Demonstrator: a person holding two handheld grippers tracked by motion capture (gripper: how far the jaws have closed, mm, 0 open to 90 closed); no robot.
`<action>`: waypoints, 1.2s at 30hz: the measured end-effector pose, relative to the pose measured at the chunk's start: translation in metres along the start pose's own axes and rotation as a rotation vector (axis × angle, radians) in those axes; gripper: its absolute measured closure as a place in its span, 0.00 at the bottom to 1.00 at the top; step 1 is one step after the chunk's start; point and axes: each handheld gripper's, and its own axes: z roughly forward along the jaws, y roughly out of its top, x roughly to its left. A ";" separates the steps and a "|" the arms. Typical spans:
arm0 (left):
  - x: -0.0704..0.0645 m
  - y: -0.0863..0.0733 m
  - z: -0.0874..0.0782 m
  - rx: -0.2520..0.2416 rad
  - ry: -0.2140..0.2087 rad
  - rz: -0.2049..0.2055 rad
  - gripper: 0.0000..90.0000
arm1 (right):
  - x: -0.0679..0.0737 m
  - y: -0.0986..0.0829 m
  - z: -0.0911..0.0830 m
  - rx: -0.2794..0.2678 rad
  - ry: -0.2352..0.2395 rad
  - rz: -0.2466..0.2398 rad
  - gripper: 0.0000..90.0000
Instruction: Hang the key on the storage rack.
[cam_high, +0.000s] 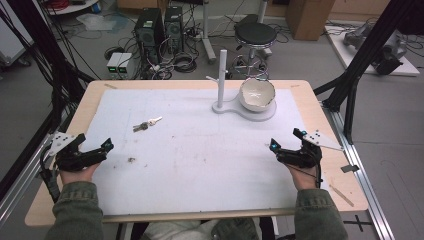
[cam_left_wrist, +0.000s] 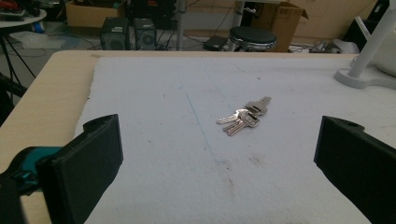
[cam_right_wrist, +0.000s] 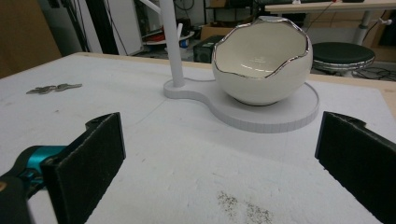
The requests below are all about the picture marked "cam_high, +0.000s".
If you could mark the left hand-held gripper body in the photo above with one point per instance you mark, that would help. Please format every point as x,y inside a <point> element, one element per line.
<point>71,158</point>

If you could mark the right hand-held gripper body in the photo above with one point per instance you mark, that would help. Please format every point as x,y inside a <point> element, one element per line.
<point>305,154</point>

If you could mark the bunch of keys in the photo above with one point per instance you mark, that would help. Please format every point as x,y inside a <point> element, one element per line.
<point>146,124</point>

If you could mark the person's left hand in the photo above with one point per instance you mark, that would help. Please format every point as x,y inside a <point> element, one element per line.
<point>79,175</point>

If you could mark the person's right hand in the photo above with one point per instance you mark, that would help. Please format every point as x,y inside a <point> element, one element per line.
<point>304,178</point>

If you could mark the wooden table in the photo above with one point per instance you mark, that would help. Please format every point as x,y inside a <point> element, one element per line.
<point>336,173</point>

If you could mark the white ceramic bowl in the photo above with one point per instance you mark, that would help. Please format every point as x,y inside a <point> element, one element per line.
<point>257,95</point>

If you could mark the thin wooden stick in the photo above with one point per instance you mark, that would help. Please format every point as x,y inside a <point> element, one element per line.
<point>341,196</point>

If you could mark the white table mat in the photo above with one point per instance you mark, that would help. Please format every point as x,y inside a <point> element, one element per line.
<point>200,166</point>

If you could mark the white stand with pegs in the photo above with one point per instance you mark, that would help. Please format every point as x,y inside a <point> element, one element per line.
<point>221,86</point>

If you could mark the white power supply unit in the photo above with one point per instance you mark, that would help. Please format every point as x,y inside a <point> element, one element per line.
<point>125,65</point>
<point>113,65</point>

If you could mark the white floor platform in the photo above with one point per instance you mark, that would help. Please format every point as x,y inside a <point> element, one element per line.
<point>346,53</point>

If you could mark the black round stool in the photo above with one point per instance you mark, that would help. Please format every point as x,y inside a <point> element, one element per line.
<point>255,35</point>

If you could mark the person's lap white cloth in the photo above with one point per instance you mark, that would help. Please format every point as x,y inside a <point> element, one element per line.
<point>180,230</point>

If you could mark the cardboard box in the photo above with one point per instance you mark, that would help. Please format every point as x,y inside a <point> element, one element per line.
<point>308,18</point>

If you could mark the clear plastic bag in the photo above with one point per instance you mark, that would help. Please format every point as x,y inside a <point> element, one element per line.
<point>96,22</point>

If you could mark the large black computer tower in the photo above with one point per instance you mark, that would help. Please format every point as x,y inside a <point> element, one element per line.
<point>148,31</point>

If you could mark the grey robot device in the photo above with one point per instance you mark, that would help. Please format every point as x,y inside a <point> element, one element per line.
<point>386,50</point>

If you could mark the white metal stand leg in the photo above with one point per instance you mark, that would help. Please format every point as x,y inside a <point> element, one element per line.
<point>206,33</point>

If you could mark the round white table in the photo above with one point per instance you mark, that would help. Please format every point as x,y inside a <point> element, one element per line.
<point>71,6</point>

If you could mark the small black computer tower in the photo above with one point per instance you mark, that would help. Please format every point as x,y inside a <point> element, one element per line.
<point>173,28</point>

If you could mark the aluminium rail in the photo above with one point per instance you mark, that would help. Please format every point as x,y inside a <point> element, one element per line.
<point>363,173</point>
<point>23,186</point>

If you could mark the black metal frame post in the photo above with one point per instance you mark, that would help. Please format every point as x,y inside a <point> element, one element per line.
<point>366,50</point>

